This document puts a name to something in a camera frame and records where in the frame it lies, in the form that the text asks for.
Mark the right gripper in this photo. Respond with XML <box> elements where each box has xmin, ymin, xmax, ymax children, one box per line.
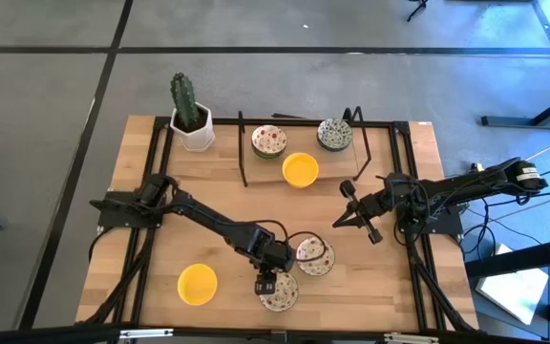
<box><xmin>331</xmin><ymin>179</ymin><xmax>384</xmax><ymax>246</ymax></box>

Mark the yellow plastic bowl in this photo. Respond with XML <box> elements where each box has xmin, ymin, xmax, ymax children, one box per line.
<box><xmin>177</xmin><ymin>263</ymin><xmax>219</xmax><ymax>307</ymax></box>
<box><xmin>282</xmin><ymin>151</ymin><xmax>320</xmax><ymax>189</ymax></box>

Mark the white faceted plant pot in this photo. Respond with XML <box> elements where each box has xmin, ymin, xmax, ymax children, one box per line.
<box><xmin>169</xmin><ymin>101</ymin><xmax>217</xmax><ymax>153</ymax></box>

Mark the white board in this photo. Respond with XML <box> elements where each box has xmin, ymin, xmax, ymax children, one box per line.
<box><xmin>475</xmin><ymin>242</ymin><xmax>550</xmax><ymax>327</ymax></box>

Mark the green cactus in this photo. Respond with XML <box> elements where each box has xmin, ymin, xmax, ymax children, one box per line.
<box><xmin>169</xmin><ymin>72</ymin><xmax>201</xmax><ymax>129</ymax></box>

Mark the black tripod leg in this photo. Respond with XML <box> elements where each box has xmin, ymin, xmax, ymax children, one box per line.
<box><xmin>406</xmin><ymin>0</ymin><xmax>430</xmax><ymax>23</ymax></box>

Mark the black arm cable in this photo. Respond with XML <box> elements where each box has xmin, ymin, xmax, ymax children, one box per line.
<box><xmin>236</xmin><ymin>219</ymin><xmax>328</xmax><ymax>263</ymax></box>

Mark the wooden shelf with black frame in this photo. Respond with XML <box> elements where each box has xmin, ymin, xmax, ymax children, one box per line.
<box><xmin>237</xmin><ymin>105</ymin><xmax>374</xmax><ymax>188</ymax></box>

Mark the silver bracket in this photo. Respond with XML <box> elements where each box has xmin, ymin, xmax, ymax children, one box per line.
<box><xmin>118</xmin><ymin>328</ymin><xmax>175</xmax><ymax>340</ymax></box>
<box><xmin>382</xmin><ymin>333</ymin><xmax>441</xmax><ymax>344</ymax></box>

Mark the black aluminium rig frame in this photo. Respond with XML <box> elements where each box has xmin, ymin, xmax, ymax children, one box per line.
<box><xmin>74</xmin><ymin>116</ymin><xmax>480</xmax><ymax>335</ymax></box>

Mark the black floor cable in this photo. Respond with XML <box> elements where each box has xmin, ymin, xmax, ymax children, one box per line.
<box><xmin>87</xmin><ymin>227</ymin><xmax>109</xmax><ymax>263</ymax></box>

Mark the black desk leg frame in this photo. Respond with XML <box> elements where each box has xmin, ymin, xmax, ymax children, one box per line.
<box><xmin>480</xmin><ymin>0</ymin><xmax>550</xmax><ymax>131</ymax></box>

